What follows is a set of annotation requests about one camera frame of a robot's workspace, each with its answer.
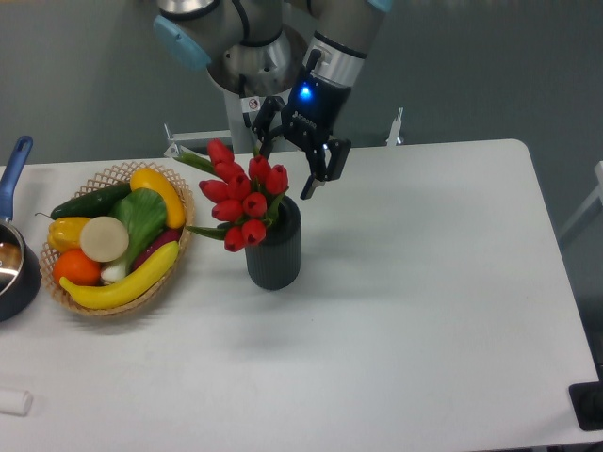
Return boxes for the purple eggplant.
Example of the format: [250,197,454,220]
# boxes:
[131,229,181,271]

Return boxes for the beige round disc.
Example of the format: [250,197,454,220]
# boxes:
[79,217,129,263]

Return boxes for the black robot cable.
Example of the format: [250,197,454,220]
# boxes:
[230,0,263,152]

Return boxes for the dark grey ribbed vase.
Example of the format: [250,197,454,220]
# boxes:
[245,196,302,290]

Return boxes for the white metal base frame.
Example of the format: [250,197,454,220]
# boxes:
[163,106,404,157]

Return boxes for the long yellow squash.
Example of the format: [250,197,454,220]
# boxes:
[59,241,180,311]

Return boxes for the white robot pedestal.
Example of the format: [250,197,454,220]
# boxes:
[220,91,302,154]

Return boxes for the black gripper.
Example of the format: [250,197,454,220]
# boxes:
[251,69,351,200]

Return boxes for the red tulip bouquet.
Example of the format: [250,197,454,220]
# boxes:
[174,138,289,252]

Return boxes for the green bok choy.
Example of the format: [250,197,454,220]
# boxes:
[101,188,167,285]

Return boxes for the orange fruit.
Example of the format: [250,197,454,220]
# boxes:
[53,250,101,286]

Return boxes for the woven wicker basket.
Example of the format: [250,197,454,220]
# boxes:
[39,160,196,317]

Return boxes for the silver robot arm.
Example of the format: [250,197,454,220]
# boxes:
[153,1,393,200]

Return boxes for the white cylinder object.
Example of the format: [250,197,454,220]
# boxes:
[0,387,34,417]

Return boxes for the green cucumber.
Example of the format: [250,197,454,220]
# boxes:
[36,183,131,220]

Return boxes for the short yellow squash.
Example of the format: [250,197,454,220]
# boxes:
[130,168,186,229]

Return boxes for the yellow bell pepper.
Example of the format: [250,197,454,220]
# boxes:
[47,217,90,253]

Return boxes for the white frame at right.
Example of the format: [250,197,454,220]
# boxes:
[560,161,602,241]

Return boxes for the blue handled saucepan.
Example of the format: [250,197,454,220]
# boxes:
[1,136,41,322]

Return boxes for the black box at edge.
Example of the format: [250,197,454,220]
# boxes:
[568,381,602,431]

